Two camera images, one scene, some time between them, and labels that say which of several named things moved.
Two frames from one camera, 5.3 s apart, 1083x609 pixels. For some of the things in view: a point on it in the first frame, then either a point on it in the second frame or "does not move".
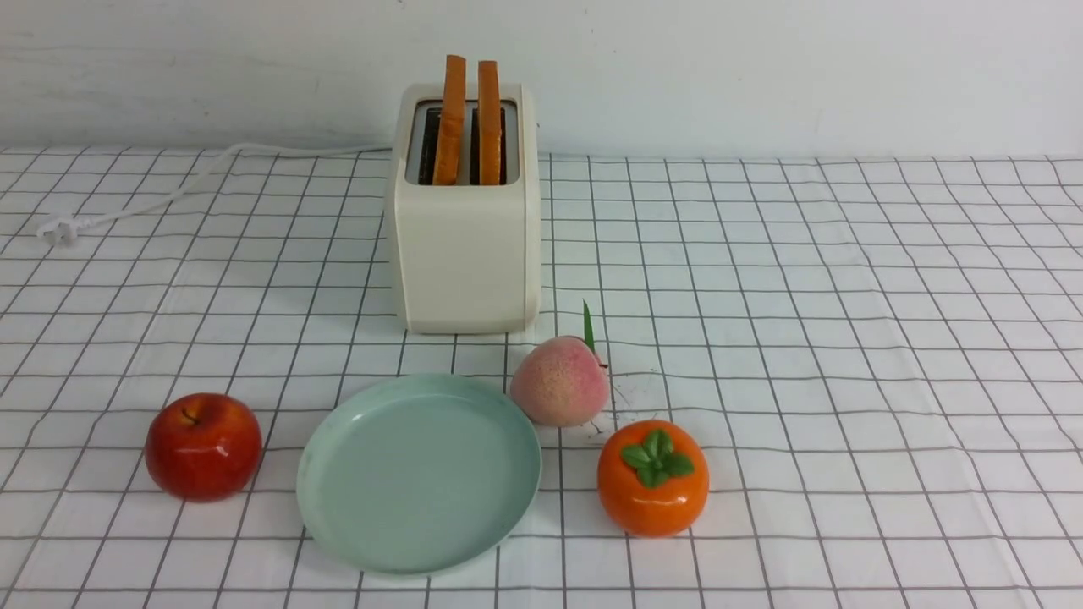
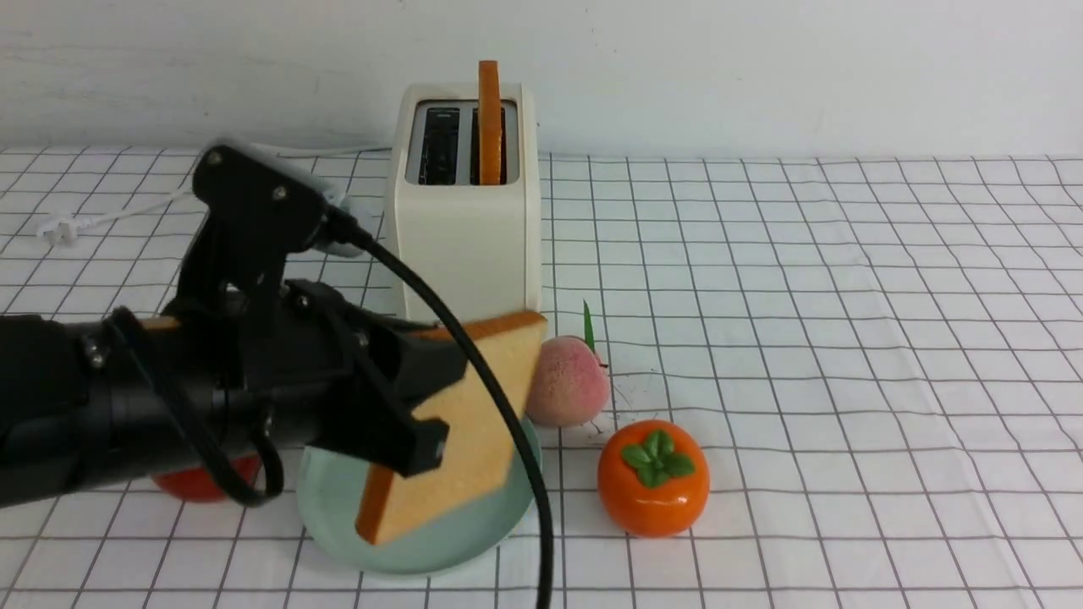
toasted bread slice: x=489 y=123 does not move
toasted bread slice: x=451 y=124 to x=481 y=445
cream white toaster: x=469 y=255 does not move
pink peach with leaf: x=560 y=381 does not move
